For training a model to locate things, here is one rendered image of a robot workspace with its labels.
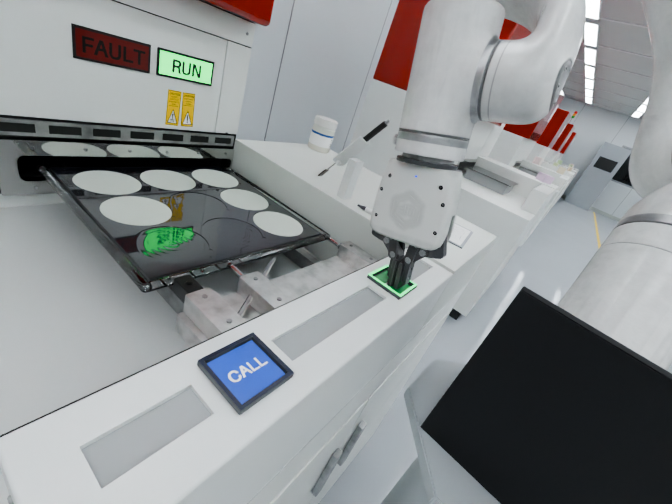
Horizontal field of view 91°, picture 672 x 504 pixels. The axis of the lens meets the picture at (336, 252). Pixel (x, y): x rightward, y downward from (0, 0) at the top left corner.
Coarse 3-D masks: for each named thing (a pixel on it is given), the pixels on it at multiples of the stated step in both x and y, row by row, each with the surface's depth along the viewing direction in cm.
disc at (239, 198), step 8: (224, 192) 70; (232, 192) 71; (240, 192) 72; (248, 192) 74; (224, 200) 67; (232, 200) 68; (240, 200) 69; (248, 200) 70; (256, 200) 72; (264, 200) 73; (248, 208) 67; (256, 208) 68; (264, 208) 69
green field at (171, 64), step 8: (160, 56) 61; (168, 56) 62; (176, 56) 63; (184, 56) 64; (160, 64) 62; (168, 64) 63; (176, 64) 64; (184, 64) 65; (192, 64) 66; (200, 64) 67; (208, 64) 69; (160, 72) 63; (168, 72) 64; (176, 72) 65; (184, 72) 66; (192, 72) 67; (200, 72) 68; (208, 72) 70; (200, 80) 69; (208, 80) 70
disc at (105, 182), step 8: (80, 176) 57; (88, 176) 58; (96, 176) 58; (104, 176) 59; (112, 176) 60; (120, 176) 61; (128, 176) 62; (80, 184) 55; (88, 184) 55; (96, 184) 56; (104, 184) 57; (112, 184) 58; (120, 184) 59; (128, 184) 60; (136, 184) 61; (96, 192) 54; (104, 192) 55; (112, 192) 56; (120, 192) 56; (128, 192) 57
